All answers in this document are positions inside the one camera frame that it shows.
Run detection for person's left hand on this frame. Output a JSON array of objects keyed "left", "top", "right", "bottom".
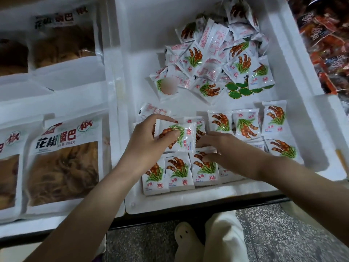
[{"left": 117, "top": 113, "right": 181, "bottom": 182}]

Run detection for person's right hand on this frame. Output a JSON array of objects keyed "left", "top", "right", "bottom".
[{"left": 195, "top": 131, "right": 274, "bottom": 182}]

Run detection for white printed snack packet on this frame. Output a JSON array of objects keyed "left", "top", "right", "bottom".
[{"left": 154, "top": 118, "right": 197, "bottom": 153}]

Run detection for white bag of orange crisps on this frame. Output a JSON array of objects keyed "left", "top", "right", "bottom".
[
  {"left": 0, "top": 32, "right": 31, "bottom": 78},
  {"left": 27, "top": 4, "right": 105, "bottom": 71},
  {"left": 0, "top": 120, "right": 44, "bottom": 223},
  {"left": 23, "top": 111, "right": 112, "bottom": 217}
]

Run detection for pile of white printed packets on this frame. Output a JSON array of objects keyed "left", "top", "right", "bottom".
[{"left": 135, "top": 0, "right": 304, "bottom": 196}]

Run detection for pile of dark red packets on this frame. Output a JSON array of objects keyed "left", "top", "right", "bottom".
[{"left": 289, "top": 0, "right": 349, "bottom": 102}]

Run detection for person's right forearm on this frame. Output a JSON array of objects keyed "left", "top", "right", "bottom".
[{"left": 256, "top": 155, "right": 349, "bottom": 246}]

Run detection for person's left forearm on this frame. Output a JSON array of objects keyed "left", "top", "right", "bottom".
[{"left": 24, "top": 169, "right": 148, "bottom": 262}]

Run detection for person's beige trousers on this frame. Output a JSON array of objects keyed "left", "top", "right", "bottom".
[{"left": 203, "top": 210, "right": 250, "bottom": 262}]

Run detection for person's left white shoe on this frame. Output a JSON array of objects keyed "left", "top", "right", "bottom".
[{"left": 174, "top": 222, "right": 205, "bottom": 262}]

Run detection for white foam slab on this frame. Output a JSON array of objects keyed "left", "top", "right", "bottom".
[{"left": 0, "top": 240, "right": 107, "bottom": 262}]

